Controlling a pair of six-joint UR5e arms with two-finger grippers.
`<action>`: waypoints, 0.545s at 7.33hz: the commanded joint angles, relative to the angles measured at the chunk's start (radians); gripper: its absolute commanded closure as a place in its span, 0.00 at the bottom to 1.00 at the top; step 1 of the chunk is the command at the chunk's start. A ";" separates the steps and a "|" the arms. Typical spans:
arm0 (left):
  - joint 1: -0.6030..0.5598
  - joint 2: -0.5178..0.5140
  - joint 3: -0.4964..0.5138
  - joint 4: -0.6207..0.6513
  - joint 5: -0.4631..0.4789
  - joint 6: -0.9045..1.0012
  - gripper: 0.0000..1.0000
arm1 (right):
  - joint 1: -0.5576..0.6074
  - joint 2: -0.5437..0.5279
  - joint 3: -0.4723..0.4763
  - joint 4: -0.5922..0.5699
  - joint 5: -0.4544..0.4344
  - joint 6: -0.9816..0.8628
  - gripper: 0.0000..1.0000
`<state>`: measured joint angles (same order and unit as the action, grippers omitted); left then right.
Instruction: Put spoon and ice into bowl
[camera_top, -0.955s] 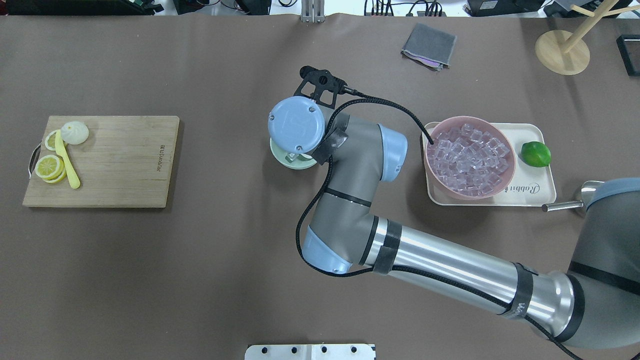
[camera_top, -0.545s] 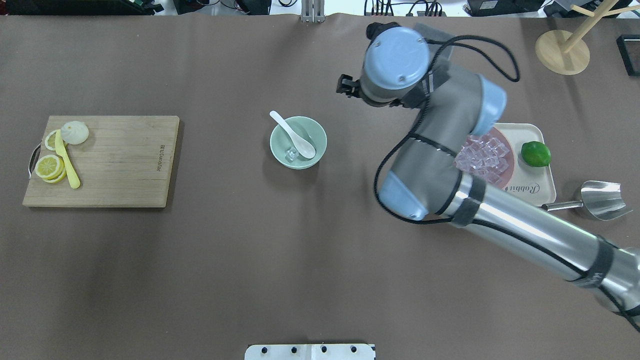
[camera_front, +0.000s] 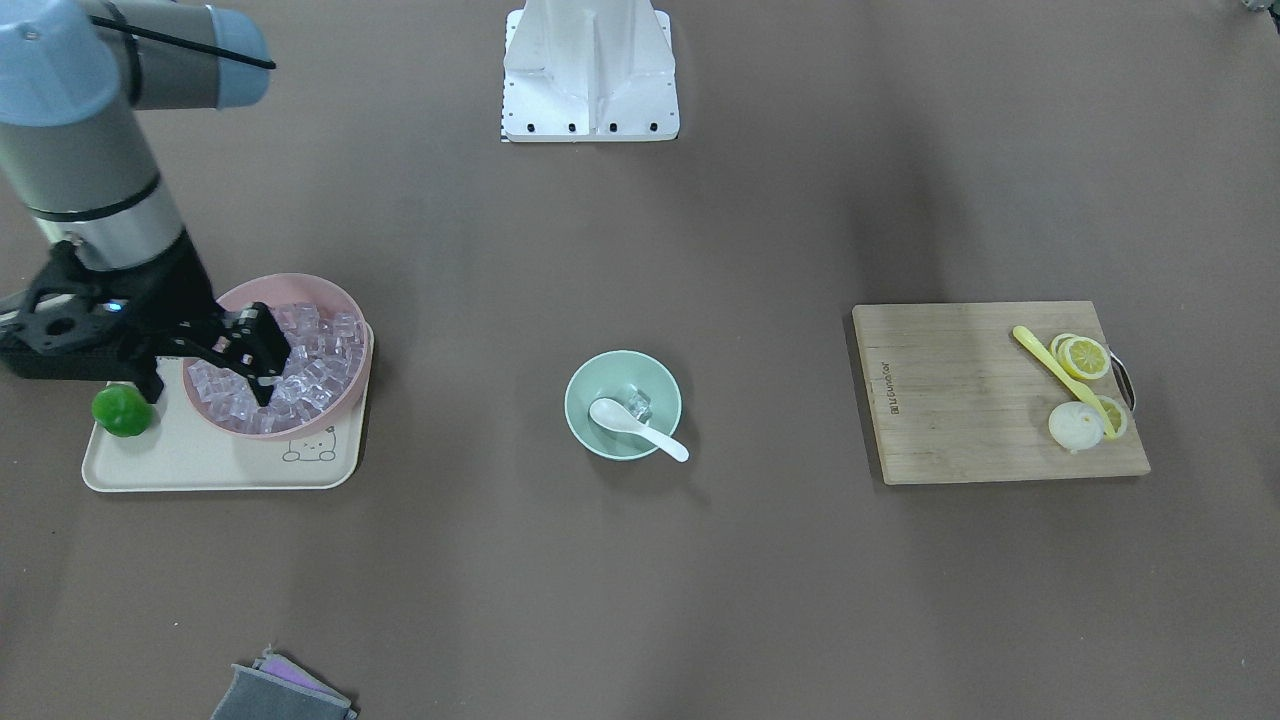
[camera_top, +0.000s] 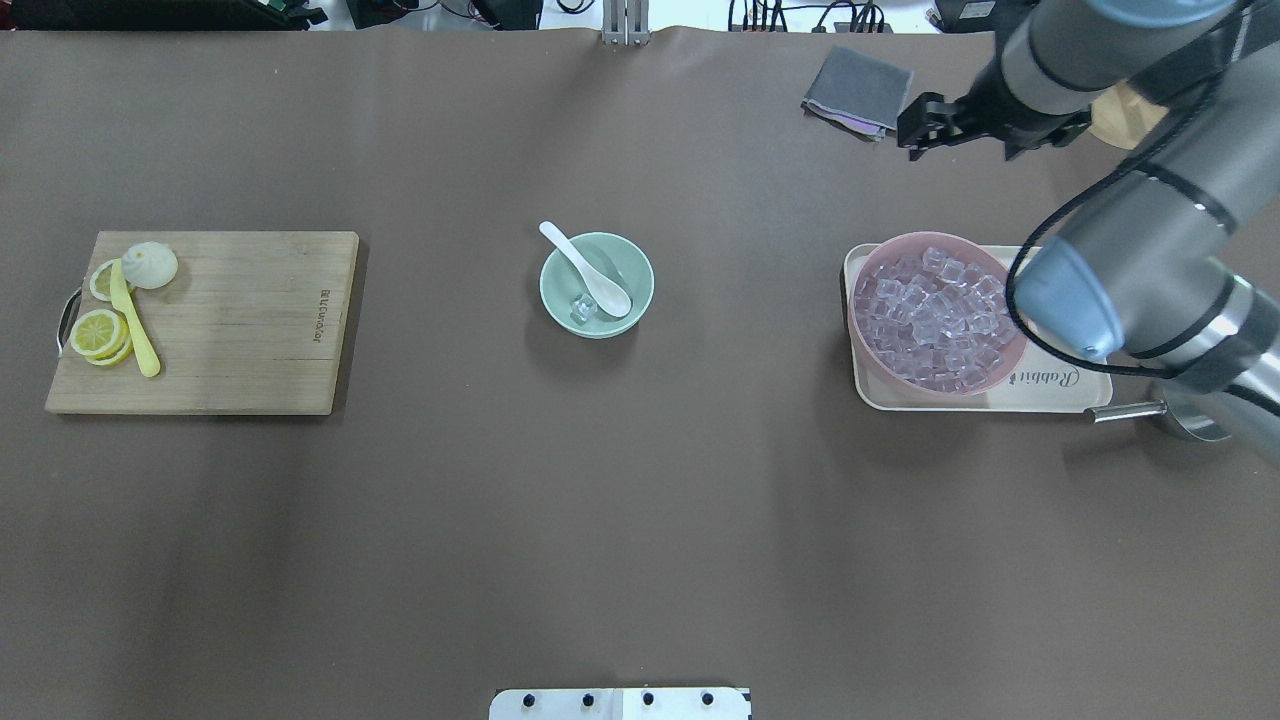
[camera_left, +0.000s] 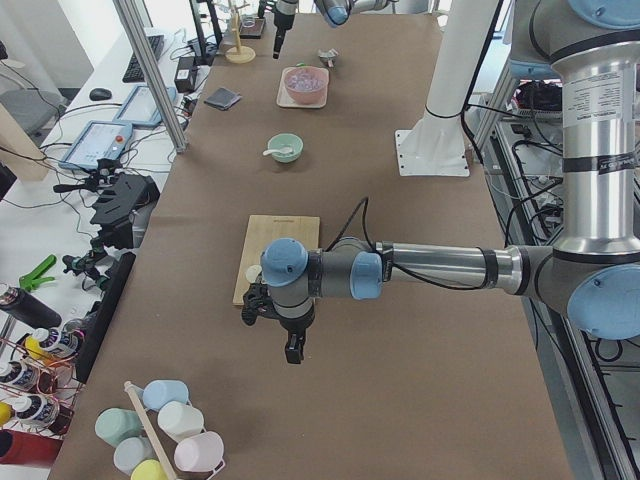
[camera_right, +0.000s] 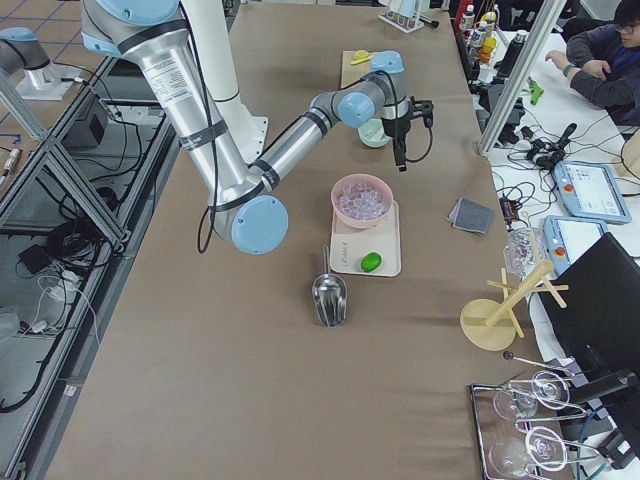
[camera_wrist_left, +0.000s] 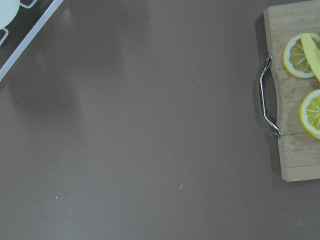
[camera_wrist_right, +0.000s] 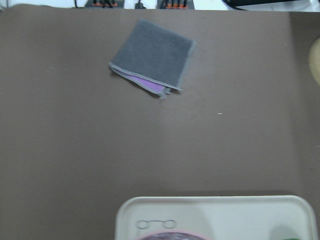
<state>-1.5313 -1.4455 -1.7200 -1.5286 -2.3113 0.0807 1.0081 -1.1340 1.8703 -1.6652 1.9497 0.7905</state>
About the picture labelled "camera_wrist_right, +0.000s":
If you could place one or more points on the pink bowl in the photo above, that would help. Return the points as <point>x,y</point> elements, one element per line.
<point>171,235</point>

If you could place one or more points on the grey purple folded cloth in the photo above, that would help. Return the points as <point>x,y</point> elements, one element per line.
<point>154,58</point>

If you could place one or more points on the cream rectangular tray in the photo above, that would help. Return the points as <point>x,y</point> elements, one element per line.
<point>273,217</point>

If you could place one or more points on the wooden mug stand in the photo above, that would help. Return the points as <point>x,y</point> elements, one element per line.
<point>314,60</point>

